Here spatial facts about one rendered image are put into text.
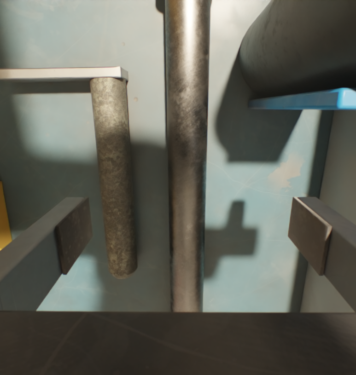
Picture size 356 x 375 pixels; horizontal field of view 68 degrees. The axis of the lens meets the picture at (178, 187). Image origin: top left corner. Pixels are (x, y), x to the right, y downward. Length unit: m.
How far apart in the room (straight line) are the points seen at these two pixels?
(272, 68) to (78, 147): 0.19
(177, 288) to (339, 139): 0.20
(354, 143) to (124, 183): 0.20
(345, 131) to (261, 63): 0.11
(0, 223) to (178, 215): 0.18
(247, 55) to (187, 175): 0.10
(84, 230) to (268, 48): 0.15
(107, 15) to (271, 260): 0.29
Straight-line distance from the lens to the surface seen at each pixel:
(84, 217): 0.16
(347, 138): 0.27
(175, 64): 0.22
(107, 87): 0.24
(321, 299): 0.32
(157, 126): 0.26
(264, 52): 0.19
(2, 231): 0.33
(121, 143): 0.24
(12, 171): 0.32
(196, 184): 0.23
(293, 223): 0.17
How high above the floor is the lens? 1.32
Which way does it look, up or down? 74 degrees down
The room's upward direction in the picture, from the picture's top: 177 degrees counter-clockwise
